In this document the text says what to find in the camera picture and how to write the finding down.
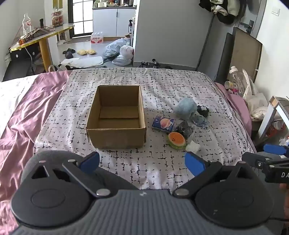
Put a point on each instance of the white cabinet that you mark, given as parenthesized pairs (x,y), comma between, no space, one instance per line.
(108,21)

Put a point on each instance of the dark spray bottle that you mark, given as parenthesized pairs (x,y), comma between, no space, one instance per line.
(130,27)

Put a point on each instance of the small blue knitted piece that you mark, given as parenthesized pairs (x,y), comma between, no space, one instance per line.
(199,119)

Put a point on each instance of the black shoe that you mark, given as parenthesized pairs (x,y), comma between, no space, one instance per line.
(167,67)

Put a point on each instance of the pink pack of water bottles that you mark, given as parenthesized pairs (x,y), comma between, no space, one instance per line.
(97,38)

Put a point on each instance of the yellow slipper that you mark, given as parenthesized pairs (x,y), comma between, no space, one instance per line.
(91,51)
(81,52)

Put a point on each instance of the light blue fluffy plush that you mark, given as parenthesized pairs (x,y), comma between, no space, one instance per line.
(185,108)

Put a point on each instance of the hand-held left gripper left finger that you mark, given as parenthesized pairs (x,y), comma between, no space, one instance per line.
(90,161)

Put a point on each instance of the black framed glass door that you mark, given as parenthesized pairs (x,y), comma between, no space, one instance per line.
(82,15)

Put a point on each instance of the red gift bag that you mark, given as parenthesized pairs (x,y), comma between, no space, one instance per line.
(57,19)

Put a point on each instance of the clear bottle with white cap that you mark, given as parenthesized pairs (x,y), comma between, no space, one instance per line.
(236,79)

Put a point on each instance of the hanging clothes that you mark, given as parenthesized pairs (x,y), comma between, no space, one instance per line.
(223,11)

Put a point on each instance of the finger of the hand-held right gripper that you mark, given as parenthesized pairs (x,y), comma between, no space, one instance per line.
(274,148)
(255,160)

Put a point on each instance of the person's right hand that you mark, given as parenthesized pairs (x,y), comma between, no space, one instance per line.
(285,198)

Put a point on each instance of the clear plastic bag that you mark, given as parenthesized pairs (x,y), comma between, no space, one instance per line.
(122,61)

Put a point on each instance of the black board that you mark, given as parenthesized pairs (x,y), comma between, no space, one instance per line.
(223,58)

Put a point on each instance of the grey plastic bag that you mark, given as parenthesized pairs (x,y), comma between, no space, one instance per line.
(114,48)

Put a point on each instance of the white framed mirror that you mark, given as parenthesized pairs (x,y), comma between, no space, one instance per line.
(271,113)

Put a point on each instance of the yellow table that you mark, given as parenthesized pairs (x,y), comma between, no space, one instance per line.
(64,28)

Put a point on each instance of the white tissue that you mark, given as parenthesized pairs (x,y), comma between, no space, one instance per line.
(192,146)

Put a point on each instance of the patterned tray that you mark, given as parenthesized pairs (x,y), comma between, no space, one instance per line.
(38,32)

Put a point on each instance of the blue peach snack packet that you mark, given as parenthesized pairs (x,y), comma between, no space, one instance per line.
(162,123)

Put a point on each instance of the black and white sneaker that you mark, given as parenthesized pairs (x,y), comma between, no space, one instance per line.
(144,64)
(156,64)

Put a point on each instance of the orange and green squishy toy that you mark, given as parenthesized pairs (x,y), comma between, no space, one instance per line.
(176,139)

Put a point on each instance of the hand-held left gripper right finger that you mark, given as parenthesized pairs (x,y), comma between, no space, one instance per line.
(194,163)

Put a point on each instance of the brown board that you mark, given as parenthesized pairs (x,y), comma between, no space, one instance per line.
(247,52)

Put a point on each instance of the white quilt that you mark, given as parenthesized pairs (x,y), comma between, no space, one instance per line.
(11,95)

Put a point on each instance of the black yarn ball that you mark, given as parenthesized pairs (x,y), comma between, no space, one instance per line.
(202,110)

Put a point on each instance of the white floor mat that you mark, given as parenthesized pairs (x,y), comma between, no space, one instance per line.
(85,61)

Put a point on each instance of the clear plastic water bottle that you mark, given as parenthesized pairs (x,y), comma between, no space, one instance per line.
(26,24)

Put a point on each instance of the crumpled white plastic bag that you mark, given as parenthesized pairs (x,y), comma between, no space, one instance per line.
(257,106)

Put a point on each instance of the white light switch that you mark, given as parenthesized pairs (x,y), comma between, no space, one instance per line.
(275,10)

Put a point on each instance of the brown cardboard box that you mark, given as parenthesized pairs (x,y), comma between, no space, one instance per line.
(115,137)

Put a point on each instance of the black item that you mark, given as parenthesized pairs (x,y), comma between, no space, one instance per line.
(184,128)

